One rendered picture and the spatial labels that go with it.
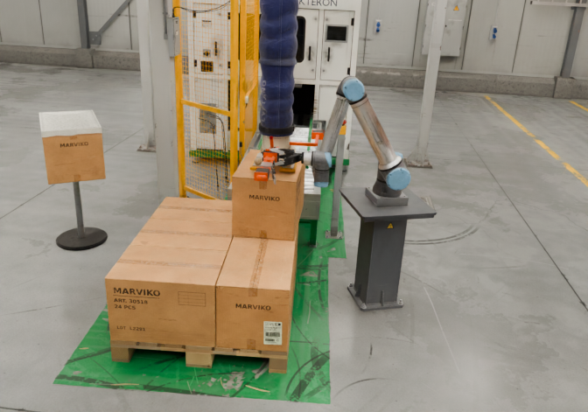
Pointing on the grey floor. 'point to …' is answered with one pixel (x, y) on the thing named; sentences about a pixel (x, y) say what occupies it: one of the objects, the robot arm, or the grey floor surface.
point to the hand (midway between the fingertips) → (270, 157)
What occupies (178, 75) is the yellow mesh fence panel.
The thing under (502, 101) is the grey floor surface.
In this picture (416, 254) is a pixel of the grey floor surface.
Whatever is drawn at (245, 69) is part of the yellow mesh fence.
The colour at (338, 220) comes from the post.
